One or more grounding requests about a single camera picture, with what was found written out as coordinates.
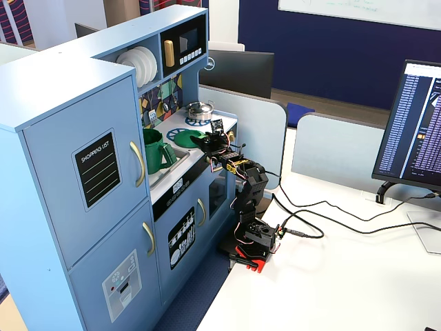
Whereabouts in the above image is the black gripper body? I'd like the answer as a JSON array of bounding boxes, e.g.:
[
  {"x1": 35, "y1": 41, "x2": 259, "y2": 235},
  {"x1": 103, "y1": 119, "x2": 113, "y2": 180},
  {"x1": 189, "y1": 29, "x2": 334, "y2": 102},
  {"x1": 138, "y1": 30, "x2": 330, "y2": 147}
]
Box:
[{"x1": 203, "y1": 130, "x2": 232, "y2": 157}]

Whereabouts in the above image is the green plate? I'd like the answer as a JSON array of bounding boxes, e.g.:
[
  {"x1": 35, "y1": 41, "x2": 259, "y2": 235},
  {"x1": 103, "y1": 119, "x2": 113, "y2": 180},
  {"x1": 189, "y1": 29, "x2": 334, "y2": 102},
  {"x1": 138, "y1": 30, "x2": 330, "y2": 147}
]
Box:
[{"x1": 173, "y1": 128, "x2": 205, "y2": 148}]

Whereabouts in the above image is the steel pot lid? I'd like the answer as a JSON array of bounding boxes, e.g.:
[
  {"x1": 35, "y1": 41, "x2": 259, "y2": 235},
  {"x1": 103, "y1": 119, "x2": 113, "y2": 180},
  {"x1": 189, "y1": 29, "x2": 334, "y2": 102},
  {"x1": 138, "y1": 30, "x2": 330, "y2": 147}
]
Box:
[{"x1": 187, "y1": 99, "x2": 214, "y2": 114}]

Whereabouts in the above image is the steel toy pot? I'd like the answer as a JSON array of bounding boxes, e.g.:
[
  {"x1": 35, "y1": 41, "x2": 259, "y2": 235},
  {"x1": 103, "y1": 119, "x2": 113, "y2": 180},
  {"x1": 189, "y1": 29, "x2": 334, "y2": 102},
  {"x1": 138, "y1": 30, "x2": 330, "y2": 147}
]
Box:
[{"x1": 185, "y1": 105, "x2": 216, "y2": 122}]

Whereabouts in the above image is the grey toy sink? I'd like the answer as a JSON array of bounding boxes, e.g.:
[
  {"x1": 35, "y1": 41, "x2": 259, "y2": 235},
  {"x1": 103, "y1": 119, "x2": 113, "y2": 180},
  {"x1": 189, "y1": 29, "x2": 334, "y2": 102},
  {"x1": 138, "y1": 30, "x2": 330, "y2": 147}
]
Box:
[{"x1": 148, "y1": 146, "x2": 192, "y2": 189}]

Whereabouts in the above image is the blue oven door with window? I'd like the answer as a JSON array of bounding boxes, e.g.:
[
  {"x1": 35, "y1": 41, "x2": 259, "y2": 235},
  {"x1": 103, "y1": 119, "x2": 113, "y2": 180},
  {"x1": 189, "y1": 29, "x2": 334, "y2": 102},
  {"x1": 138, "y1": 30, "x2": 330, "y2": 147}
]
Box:
[{"x1": 206, "y1": 151, "x2": 239, "y2": 222}]

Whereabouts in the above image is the grey desk partition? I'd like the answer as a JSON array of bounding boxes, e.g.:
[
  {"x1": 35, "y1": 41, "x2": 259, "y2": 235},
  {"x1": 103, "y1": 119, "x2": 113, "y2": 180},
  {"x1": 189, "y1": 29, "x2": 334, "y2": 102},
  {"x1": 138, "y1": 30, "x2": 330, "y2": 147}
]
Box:
[
  {"x1": 290, "y1": 113, "x2": 387, "y2": 181},
  {"x1": 198, "y1": 85, "x2": 289, "y2": 191}
]

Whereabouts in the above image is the black dell monitor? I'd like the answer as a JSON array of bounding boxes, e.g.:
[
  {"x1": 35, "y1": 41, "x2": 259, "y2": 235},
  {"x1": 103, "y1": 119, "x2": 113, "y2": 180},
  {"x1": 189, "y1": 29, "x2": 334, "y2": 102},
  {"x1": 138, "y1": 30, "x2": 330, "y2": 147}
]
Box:
[{"x1": 199, "y1": 48, "x2": 276, "y2": 100}]

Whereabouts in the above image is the white toy plate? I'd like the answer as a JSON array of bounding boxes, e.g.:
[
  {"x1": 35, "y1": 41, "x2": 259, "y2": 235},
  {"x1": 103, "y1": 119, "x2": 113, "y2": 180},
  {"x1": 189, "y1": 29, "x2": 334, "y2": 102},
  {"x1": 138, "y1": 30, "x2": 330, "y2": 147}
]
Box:
[
  {"x1": 115, "y1": 50, "x2": 149, "y2": 88},
  {"x1": 137, "y1": 45, "x2": 159, "y2": 83},
  {"x1": 129, "y1": 48, "x2": 155, "y2": 86}
]

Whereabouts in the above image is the blue chair cushion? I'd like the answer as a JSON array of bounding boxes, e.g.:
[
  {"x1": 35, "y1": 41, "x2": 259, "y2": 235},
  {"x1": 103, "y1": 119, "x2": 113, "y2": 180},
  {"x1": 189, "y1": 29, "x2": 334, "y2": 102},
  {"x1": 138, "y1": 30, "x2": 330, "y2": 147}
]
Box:
[{"x1": 285, "y1": 101, "x2": 316, "y2": 128}]

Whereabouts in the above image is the black shopping list chalkboard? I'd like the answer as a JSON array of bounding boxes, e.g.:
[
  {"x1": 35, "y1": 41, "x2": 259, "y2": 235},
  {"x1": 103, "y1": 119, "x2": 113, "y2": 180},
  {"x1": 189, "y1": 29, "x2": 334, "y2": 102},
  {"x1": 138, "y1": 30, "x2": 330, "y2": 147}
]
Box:
[{"x1": 71, "y1": 128, "x2": 124, "y2": 212}]

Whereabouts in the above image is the black toy microwave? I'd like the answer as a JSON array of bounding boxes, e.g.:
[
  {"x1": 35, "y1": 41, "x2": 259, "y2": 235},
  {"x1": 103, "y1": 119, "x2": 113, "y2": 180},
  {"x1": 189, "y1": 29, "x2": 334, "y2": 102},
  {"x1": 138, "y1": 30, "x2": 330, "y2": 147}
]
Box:
[{"x1": 159, "y1": 14, "x2": 208, "y2": 79}]

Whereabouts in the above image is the red table clamp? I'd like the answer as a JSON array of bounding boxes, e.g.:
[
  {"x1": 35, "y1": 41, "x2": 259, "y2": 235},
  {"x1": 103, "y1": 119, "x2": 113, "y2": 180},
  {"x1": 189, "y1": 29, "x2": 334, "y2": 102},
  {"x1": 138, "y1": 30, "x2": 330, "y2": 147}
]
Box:
[{"x1": 228, "y1": 242, "x2": 269, "y2": 275}]

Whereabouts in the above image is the blue dishwasher door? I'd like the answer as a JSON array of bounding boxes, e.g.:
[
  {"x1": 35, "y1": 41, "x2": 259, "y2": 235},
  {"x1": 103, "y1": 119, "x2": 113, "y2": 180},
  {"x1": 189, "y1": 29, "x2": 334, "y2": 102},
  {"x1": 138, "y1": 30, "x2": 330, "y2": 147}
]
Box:
[{"x1": 153, "y1": 185, "x2": 212, "y2": 308}]

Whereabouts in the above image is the blue fridge door with chalkboard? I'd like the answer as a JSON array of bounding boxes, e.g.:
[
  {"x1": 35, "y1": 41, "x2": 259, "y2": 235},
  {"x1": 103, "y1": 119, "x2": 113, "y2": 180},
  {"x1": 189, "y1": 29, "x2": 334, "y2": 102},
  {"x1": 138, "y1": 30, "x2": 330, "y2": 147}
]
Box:
[{"x1": 21, "y1": 74, "x2": 152, "y2": 270}]

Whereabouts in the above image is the blue toy kitchen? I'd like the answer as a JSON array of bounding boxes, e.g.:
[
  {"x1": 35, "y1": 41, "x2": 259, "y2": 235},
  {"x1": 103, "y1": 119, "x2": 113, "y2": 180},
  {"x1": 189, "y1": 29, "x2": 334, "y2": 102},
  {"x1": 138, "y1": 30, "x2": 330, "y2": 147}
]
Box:
[{"x1": 0, "y1": 4, "x2": 239, "y2": 331}]

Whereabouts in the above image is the black monitor behind kitchen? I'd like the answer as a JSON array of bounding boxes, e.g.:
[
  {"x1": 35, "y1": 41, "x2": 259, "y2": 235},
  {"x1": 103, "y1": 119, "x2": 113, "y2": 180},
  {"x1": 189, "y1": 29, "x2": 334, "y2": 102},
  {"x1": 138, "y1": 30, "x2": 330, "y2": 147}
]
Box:
[{"x1": 74, "y1": 22, "x2": 100, "y2": 39}]

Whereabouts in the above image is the blue freezer door with dispenser print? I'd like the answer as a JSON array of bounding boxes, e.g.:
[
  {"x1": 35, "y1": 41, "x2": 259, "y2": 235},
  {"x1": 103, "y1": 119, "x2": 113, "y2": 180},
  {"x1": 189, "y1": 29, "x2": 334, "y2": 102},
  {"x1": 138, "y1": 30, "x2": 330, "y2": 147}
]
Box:
[{"x1": 68, "y1": 201, "x2": 163, "y2": 331}]

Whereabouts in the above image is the black monitor with lit screen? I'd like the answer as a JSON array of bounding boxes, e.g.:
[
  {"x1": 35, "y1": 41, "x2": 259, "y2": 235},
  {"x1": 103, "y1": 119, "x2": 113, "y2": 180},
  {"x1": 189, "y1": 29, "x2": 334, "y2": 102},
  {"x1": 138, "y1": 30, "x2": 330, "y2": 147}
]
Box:
[{"x1": 371, "y1": 59, "x2": 441, "y2": 205}]

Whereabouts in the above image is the white whiteboard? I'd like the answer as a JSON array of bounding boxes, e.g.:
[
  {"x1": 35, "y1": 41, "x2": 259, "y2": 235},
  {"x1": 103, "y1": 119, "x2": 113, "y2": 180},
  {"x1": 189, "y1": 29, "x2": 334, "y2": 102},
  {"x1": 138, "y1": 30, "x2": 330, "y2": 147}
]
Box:
[{"x1": 278, "y1": 0, "x2": 441, "y2": 32}]

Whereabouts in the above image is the silver monitor stand base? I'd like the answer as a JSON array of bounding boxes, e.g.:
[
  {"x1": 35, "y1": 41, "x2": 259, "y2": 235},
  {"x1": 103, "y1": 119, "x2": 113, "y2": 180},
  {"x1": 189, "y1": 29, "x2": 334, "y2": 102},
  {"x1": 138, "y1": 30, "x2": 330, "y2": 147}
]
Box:
[{"x1": 406, "y1": 209, "x2": 441, "y2": 257}]

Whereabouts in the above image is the green container with handle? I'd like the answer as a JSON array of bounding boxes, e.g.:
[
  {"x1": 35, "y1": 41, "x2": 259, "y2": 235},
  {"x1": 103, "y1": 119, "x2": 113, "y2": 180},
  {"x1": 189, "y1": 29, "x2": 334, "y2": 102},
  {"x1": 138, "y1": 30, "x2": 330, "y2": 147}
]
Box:
[{"x1": 142, "y1": 128, "x2": 178, "y2": 176}]

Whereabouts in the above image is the gold dishwasher door handle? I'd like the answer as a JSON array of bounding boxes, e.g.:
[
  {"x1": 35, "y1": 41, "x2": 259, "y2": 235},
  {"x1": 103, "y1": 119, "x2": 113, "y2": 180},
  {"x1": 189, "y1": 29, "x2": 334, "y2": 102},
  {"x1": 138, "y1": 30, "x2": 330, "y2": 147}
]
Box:
[{"x1": 196, "y1": 197, "x2": 207, "y2": 228}]

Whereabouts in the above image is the gold fridge door handle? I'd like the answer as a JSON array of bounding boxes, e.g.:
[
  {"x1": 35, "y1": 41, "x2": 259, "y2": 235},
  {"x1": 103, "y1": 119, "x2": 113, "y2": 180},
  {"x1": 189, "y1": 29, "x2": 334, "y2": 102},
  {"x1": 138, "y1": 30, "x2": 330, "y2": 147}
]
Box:
[{"x1": 129, "y1": 140, "x2": 147, "y2": 188}]

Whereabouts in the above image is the red white servo wire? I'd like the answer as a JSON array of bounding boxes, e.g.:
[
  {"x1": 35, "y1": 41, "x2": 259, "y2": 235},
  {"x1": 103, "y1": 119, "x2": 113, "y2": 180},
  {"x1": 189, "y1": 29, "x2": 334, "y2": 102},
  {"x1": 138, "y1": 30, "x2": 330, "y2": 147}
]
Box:
[{"x1": 231, "y1": 192, "x2": 249, "y2": 251}]

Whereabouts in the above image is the gold microwave handle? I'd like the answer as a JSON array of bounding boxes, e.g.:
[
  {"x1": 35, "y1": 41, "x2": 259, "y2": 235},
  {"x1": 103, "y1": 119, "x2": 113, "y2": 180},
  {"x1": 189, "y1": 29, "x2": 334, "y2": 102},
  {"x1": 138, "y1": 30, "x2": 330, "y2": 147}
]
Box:
[{"x1": 163, "y1": 39, "x2": 175, "y2": 68}]

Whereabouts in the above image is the gold freezer door handle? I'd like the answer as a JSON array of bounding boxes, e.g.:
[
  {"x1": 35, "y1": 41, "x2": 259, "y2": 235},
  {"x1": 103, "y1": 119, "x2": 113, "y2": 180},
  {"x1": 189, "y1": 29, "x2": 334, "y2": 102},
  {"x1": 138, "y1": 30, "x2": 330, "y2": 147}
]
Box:
[{"x1": 141, "y1": 221, "x2": 156, "y2": 257}]

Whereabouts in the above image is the black power cable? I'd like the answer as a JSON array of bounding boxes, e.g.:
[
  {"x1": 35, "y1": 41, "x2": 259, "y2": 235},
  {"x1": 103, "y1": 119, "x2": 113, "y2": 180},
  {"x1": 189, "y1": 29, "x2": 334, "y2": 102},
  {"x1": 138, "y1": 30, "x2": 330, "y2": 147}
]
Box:
[{"x1": 280, "y1": 209, "x2": 441, "y2": 240}]

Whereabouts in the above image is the black usb cable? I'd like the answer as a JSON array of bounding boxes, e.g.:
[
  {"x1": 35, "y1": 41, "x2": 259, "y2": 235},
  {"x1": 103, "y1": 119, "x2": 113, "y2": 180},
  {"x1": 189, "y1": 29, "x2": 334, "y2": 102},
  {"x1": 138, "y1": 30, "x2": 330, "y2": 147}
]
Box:
[{"x1": 265, "y1": 170, "x2": 441, "y2": 221}]

